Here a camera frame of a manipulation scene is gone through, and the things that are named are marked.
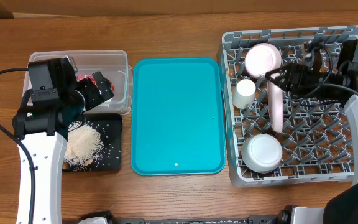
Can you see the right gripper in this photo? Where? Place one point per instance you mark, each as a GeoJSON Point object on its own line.
{"type": "Point", "coordinates": [284, 78]}

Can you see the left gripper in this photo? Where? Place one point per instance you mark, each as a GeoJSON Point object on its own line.
{"type": "Point", "coordinates": [96, 98]}

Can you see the white pink plate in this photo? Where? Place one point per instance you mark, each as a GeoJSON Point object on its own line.
{"type": "Point", "coordinates": [275, 107]}

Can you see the red snack wrapper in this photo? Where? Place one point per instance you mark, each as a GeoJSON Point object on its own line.
{"type": "Point", "coordinates": [84, 76]}

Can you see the cream cup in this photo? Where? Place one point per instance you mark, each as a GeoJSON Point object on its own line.
{"type": "Point", "coordinates": [244, 94]}

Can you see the white rice pile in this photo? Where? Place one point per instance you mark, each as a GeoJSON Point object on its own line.
{"type": "Point", "coordinates": [82, 144]}

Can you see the grey metal bowl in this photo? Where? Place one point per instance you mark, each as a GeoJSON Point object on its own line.
{"type": "Point", "coordinates": [262, 153]}

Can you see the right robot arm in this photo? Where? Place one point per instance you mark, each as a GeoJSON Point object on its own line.
{"type": "Point", "coordinates": [343, 88]}

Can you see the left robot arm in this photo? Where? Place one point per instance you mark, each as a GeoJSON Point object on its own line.
{"type": "Point", "coordinates": [57, 97]}

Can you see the grey dishwasher rack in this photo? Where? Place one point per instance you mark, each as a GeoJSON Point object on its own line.
{"type": "Point", "coordinates": [316, 136]}

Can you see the clear plastic bin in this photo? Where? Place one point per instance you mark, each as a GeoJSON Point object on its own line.
{"type": "Point", "coordinates": [113, 64]}

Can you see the black tray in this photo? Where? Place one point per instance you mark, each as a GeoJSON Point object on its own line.
{"type": "Point", "coordinates": [110, 137]}

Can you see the teal serving tray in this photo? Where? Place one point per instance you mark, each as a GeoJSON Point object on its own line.
{"type": "Point", "coordinates": [177, 125]}

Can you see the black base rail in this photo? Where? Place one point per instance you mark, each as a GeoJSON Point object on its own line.
{"type": "Point", "coordinates": [182, 220]}

